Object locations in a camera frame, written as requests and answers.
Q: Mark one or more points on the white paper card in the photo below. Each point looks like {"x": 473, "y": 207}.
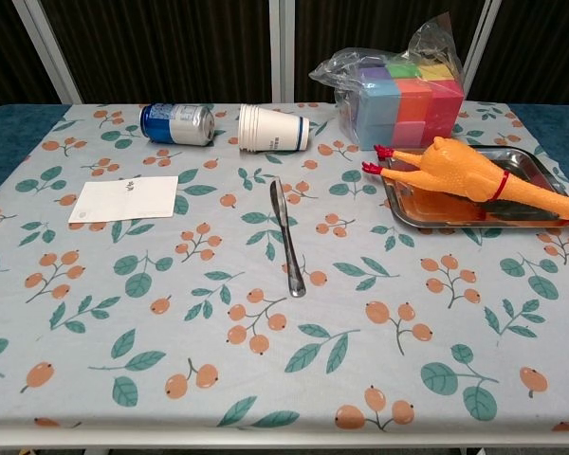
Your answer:
{"x": 123, "y": 201}

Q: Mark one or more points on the clear plastic bag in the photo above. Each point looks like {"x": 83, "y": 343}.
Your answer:
{"x": 341, "y": 71}

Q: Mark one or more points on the colourful foam block pack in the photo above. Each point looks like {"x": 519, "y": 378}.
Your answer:
{"x": 408, "y": 109}

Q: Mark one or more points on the stainless steel tray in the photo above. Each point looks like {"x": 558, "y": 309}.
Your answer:
{"x": 526, "y": 166}

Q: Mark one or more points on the slanted aluminium frame post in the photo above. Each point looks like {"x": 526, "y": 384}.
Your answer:
{"x": 47, "y": 47}
{"x": 483, "y": 33}

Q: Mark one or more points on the stack of white paper cups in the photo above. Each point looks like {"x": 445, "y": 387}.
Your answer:
{"x": 272, "y": 128}

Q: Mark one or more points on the upright aluminium frame post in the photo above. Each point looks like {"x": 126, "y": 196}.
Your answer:
{"x": 282, "y": 47}

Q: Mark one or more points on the blue and silver drink can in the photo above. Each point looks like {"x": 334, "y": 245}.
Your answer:
{"x": 175, "y": 124}

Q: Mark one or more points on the metal table knife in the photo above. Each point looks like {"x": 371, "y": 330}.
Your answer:
{"x": 284, "y": 227}

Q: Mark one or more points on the orange rubber chicken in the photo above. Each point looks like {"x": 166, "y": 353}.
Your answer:
{"x": 450, "y": 175}

